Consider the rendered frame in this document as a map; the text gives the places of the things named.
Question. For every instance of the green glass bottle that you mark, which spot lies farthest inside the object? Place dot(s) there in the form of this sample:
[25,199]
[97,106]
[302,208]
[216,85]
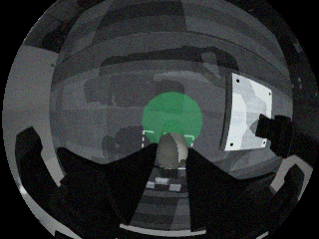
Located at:
[173,120]

